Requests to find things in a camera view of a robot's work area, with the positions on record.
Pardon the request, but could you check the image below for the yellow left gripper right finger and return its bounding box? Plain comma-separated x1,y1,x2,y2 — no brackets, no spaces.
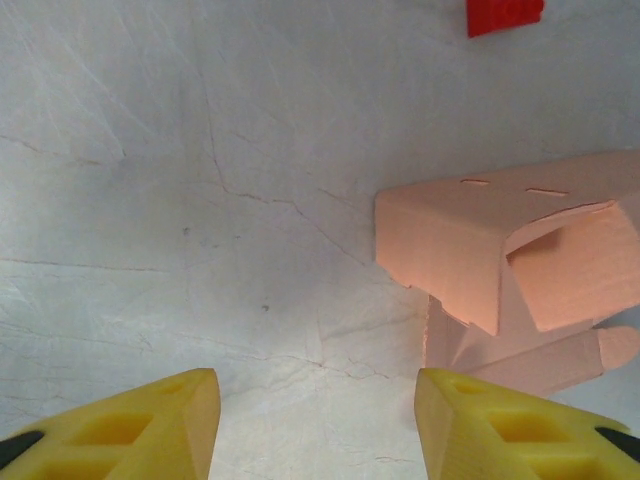
415,368,640,480

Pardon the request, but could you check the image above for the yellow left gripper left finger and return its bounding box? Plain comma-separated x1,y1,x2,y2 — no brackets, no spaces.
0,367,222,480

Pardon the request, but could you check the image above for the pink paper box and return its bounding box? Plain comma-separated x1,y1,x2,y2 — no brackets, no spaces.
373,149,640,401

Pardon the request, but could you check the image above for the red toy brick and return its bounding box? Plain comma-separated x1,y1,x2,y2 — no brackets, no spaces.
467,0,545,39

